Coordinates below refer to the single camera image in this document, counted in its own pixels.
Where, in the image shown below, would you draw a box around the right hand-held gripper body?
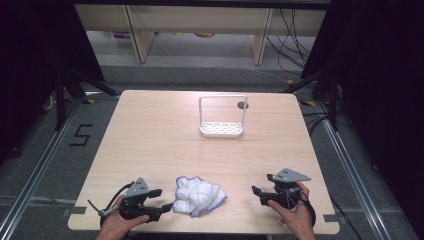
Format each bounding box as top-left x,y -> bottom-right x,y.
267,168 -> 312,210

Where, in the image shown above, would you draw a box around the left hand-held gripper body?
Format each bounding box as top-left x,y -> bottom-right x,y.
118,177 -> 161,223

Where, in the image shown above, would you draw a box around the white cloth with purple edge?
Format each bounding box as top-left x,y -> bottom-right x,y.
172,175 -> 228,218

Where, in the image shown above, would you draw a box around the white plastic rack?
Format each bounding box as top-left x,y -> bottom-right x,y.
198,94 -> 249,139

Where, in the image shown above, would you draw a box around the person's right hand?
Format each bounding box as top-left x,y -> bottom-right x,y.
268,182 -> 316,239

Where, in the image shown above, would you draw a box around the person's left hand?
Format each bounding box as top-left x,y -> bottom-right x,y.
98,203 -> 150,239

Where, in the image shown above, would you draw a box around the black metal stand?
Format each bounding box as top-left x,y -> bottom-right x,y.
54,66 -> 121,132
283,69 -> 340,132

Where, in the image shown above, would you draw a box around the black curtain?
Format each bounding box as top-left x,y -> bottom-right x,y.
300,0 -> 424,232
0,0 -> 106,165

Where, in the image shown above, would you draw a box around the beige wooden desk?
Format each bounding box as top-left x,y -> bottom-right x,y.
73,3 -> 328,66

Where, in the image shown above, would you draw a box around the right hand-held gripper cable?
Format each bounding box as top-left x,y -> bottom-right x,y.
299,190 -> 317,228

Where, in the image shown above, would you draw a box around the black floor cables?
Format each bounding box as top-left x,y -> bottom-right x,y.
301,110 -> 335,135

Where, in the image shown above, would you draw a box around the metal floor rail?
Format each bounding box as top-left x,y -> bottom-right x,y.
315,99 -> 395,240
0,98 -> 83,240

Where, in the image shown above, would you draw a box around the thin black floor cable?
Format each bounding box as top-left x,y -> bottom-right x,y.
329,196 -> 364,240

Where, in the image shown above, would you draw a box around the white floor cable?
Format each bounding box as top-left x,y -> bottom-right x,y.
229,64 -> 292,85

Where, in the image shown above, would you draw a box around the bundle of black cables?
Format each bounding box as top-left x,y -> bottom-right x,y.
266,8 -> 318,76

